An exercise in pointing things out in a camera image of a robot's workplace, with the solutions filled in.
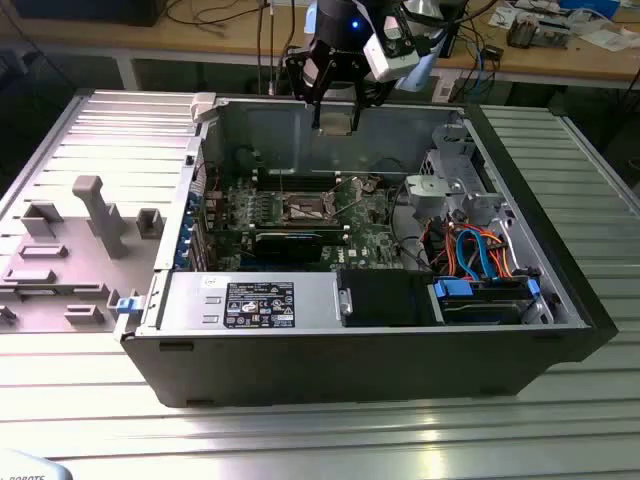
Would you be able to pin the small black device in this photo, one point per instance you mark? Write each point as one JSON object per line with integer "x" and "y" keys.
{"x": 492, "y": 52}

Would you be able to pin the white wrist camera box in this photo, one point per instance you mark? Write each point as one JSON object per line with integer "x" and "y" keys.
{"x": 395, "y": 60}

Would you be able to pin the black open PC case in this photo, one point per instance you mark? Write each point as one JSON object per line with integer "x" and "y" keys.
{"x": 325, "y": 365}

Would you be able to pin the black plastic shroud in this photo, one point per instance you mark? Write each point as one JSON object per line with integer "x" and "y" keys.
{"x": 385, "y": 300}

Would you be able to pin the grey metal device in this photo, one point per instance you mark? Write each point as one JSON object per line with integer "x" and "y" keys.
{"x": 552, "y": 32}

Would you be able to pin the silver metal drive cage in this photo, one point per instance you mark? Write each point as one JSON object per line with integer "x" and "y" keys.
{"x": 450, "y": 150}

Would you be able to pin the copper coil transformer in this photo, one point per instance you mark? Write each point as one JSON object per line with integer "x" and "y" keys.
{"x": 522, "y": 31}

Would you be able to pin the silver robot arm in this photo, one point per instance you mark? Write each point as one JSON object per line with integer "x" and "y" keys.
{"x": 422, "y": 6}

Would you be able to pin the silver metal bracket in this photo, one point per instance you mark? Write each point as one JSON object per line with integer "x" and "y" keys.
{"x": 427, "y": 192}

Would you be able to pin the silver power supply unit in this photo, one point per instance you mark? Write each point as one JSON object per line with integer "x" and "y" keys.
{"x": 190, "y": 305}

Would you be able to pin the round coin battery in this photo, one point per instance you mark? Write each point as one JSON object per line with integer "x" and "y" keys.
{"x": 371, "y": 185}

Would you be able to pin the wooden desk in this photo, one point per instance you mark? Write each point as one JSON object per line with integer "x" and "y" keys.
{"x": 200, "y": 37}

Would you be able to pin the silver CPU green substrate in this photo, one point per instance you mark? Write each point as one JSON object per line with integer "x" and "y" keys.
{"x": 337, "y": 125}

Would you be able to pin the white paper sheet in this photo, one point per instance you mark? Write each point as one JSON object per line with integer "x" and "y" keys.
{"x": 612, "y": 40}

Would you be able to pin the blue cardboard box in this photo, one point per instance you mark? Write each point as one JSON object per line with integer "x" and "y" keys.
{"x": 590, "y": 5}

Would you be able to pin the black box on desk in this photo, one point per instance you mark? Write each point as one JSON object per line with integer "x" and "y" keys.
{"x": 75, "y": 10}

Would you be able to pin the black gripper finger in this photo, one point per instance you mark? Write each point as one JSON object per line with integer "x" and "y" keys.
{"x": 317, "y": 115}
{"x": 355, "y": 117}

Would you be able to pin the grey parts rack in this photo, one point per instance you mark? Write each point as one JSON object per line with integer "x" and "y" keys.
{"x": 55, "y": 280}

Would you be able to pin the pale teach pendant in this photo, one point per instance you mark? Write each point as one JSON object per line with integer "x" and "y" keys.
{"x": 25, "y": 467}

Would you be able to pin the green motherboard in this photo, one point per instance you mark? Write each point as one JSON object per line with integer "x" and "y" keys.
{"x": 365, "y": 240}

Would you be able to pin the black graphics card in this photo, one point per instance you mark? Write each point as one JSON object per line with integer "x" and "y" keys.
{"x": 290, "y": 247}

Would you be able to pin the blue plastic latch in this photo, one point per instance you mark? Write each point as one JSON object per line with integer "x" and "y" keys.
{"x": 129, "y": 306}

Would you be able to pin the hard disk blue carrier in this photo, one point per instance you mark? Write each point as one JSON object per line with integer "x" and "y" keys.
{"x": 480, "y": 306}

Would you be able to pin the CPU socket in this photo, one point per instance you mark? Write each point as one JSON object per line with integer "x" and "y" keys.
{"x": 305, "y": 210}

